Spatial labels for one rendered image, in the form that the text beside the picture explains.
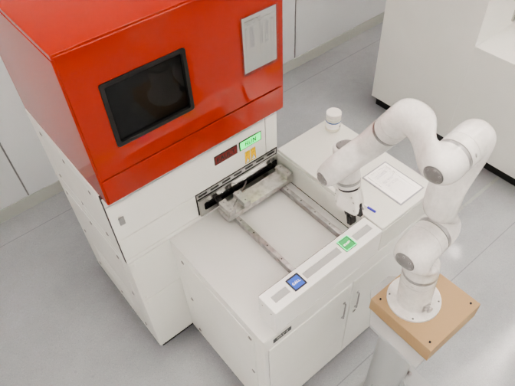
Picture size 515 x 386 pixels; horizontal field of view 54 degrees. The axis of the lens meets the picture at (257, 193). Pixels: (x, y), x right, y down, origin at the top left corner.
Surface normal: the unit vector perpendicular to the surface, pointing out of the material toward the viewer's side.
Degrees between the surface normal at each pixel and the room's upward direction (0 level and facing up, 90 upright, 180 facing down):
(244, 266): 0
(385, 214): 0
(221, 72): 90
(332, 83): 0
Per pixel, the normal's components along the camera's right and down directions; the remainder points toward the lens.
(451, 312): -0.11, -0.66
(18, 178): 0.64, 0.55
